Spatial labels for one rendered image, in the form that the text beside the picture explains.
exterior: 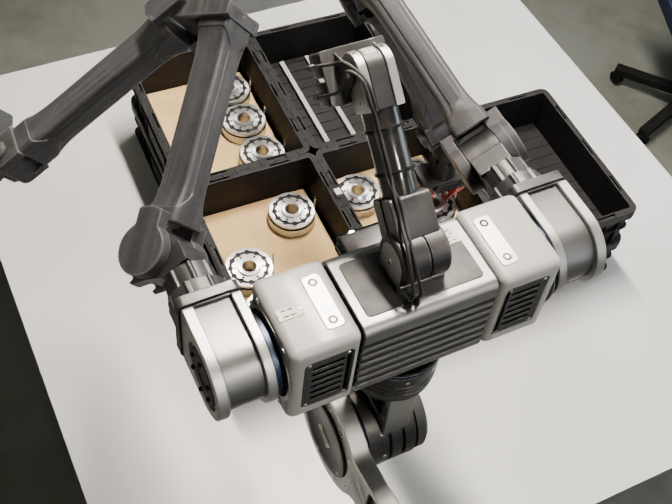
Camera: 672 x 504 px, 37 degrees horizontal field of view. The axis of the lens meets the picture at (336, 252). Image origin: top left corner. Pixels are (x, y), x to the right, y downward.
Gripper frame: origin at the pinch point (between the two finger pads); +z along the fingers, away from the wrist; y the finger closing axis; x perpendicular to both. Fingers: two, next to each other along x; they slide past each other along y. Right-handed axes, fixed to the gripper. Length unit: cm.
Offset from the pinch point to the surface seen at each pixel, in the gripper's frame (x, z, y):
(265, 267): 1.8, 4.6, 39.6
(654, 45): -106, 85, -166
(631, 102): -82, 86, -140
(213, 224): -15.0, 7.6, 45.1
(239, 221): -13.9, 7.5, 39.5
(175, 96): -55, 7, 41
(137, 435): 21, 22, 73
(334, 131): -32.1, 6.7, 9.1
